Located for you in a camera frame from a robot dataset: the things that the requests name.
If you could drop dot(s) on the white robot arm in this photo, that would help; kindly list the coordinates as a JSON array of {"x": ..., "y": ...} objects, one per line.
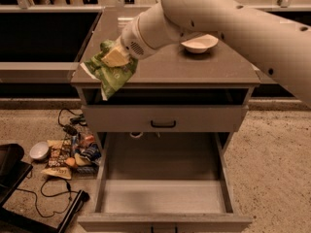
[{"x": 280, "y": 48}]

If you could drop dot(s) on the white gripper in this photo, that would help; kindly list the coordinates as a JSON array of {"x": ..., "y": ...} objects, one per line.
[{"x": 132, "y": 44}]

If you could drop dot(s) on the open grey middle drawer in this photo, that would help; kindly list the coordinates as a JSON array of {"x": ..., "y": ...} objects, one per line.
[{"x": 163, "y": 183}]

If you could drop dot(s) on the black power adapter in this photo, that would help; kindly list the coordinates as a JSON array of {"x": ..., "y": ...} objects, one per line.
[{"x": 70, "y": 130}]

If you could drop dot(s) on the closed grey top drawer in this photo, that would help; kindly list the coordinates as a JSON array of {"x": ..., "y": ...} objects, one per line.
[{"x": 154, "y": 118}]

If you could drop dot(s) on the white bowl on counter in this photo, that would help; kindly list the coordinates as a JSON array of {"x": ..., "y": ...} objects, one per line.
[{"x": 200, "y": 44}]

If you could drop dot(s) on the white bowl on floor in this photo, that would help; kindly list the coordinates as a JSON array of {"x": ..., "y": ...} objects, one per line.
[{"x": 39, "y": 151}]

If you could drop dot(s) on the brown snack bag on floor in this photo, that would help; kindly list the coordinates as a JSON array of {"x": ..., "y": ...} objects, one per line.
[{"x": 56, "y": 165}]

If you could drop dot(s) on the grey drawer cabinet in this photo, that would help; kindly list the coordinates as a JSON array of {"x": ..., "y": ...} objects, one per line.
[{"x": 173, "y": 77}]

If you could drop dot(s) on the green jalapeno chip bag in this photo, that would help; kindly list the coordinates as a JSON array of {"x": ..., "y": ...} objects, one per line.
[{"x": 112, "y": 78}]

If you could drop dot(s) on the orange fruit on floor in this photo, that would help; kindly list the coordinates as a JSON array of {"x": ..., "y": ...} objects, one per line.
[{"x": 71, "y": 162}]

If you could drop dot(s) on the blue snack bag on floor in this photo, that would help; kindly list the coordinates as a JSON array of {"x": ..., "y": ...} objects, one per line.
[{"x": 88, "y": 159}]

